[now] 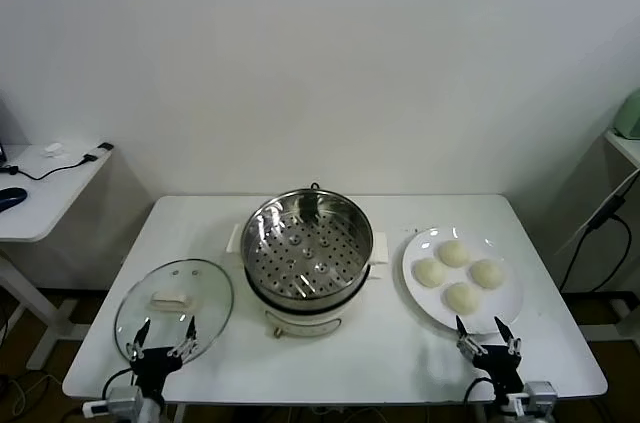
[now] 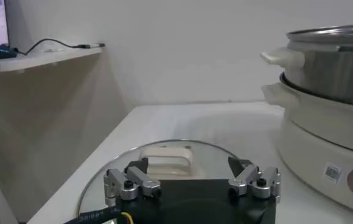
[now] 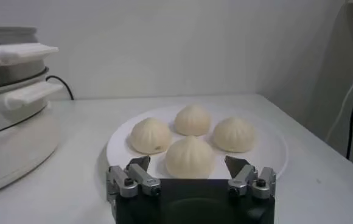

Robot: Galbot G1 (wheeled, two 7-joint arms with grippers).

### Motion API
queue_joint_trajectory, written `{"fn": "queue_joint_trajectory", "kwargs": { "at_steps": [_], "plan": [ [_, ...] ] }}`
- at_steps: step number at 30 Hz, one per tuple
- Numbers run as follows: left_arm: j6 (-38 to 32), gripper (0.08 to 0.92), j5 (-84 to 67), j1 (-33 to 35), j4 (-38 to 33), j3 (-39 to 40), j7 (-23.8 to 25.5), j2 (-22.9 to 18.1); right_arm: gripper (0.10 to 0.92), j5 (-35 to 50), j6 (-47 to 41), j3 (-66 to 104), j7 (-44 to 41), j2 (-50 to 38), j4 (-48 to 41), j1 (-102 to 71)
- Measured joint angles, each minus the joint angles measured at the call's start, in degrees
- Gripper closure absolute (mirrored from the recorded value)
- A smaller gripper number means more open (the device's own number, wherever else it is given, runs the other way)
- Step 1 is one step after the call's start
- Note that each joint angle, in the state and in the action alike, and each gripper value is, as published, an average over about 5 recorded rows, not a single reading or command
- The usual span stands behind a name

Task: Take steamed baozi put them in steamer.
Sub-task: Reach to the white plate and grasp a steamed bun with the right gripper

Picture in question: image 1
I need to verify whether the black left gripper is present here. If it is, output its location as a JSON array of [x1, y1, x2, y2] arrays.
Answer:
[[125, 316, 200, 397]]

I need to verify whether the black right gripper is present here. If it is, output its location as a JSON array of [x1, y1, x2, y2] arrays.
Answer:
[[455, 315, 525, 397]]

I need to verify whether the white steamed baozi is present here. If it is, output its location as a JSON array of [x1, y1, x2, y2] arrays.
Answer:
[[444, 281, 482, 316], [468, 258, 504, 290], [438, 240, 470, 268], [412, 257, 446, 289]]

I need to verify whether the glass lid with white handle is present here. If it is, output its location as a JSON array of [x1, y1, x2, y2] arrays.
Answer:
[[113, 257, 235, 369]]

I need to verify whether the stainless steel steamer basket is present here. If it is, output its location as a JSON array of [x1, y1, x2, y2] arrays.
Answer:
[[227, 187, 390, 307]]

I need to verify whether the white round plate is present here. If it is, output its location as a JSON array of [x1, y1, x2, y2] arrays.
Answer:
[[401, 226, 525, 335]]

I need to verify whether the white electric cooker base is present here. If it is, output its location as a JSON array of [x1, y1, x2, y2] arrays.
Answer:
[[225, 242, 386, 340]]

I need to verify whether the white side table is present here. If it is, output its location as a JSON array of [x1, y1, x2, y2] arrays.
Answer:
[[554, 127, 640, 339]]

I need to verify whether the pale green appliance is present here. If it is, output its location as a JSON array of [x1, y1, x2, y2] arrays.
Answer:
[[612, 90, 640, 140]]

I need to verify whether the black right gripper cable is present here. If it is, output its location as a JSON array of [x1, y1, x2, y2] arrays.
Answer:
[[462, 377, 496, 423]]

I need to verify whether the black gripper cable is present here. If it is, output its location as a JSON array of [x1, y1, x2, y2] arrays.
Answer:
[[102, 367, 136, 402], [462, 377, 496, 423]]

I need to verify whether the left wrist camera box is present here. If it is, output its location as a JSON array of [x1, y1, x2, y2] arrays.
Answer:
[[82, 386, 145, 417]]

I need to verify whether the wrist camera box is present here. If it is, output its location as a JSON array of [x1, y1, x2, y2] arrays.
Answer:
[[503, 381, 559, 415], [82, 386, 145, 417]]

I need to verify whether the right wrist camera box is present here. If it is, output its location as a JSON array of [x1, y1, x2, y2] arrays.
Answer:
[[503, 381, 559, 415]]

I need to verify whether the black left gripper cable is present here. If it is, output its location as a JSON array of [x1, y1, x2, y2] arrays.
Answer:
[[102, 367, 136, 402]]

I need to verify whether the black power adapter cable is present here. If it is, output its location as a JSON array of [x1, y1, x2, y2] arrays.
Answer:
[[558, 195, 632, 294]]

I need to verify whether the white wall shelf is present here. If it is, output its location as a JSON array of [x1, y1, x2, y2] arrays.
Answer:
[[0, 142, 115, 372]]

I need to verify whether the black desk cable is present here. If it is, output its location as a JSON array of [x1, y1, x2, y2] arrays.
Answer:
[[0, 142, 114, 182]]

